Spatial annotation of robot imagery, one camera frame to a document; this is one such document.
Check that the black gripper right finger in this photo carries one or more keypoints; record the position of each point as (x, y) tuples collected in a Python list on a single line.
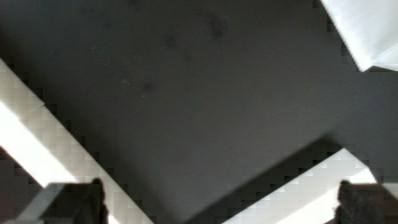
[(369, 204)]

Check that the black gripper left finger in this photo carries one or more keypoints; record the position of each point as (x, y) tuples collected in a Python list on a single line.
[(68, 204)]

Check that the white drawer cabinet box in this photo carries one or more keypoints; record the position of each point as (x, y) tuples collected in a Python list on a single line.
[(365, 19)]

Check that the white U-shaped fence rail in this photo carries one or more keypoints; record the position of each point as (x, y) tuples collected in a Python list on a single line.
[(219, 139)]

